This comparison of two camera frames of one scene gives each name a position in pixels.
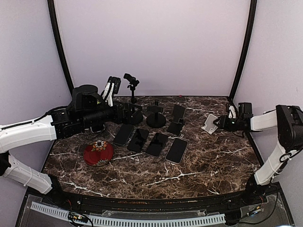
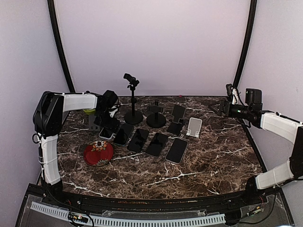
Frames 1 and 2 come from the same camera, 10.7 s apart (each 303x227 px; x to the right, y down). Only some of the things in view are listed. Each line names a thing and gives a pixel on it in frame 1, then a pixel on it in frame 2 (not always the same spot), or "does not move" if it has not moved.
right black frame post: x=246 y=50 does not move
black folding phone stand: x=175 y=126 does not move
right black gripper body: x=229 y=126 -> x=228 y=104
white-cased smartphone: x=176 y=151 does not move
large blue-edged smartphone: x=123 y=134 does not move
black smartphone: x=156 y=144 does not move
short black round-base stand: x=155 y=119 does not move
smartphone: x=97 y=127 -> x=106 y=134
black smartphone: x=138 y=140 does not move
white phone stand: x=209 y=126 -> x=194 y=126
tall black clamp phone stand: x=137 y=118 does not move
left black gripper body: x=117 y=117 -> x=105 y=120
